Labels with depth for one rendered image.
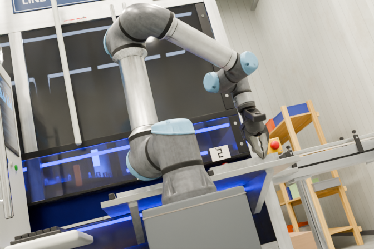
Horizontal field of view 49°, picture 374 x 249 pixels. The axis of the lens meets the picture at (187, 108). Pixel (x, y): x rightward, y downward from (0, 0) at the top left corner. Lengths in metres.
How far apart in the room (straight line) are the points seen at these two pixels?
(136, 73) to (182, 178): 0.40
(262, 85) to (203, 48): 8.49
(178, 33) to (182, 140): 0.38
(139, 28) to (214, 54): 0.26
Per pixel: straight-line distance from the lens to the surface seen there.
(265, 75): 9.91
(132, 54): 1.31
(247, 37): 10.27
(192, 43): 1.32
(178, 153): 1.07
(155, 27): 1.27
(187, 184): 1.04
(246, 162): 1.50
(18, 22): 2.13
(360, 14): 6.04
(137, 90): 1.26
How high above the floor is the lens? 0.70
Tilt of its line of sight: 17 degrees up
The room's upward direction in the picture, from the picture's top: 15 degrees counter-clockwise
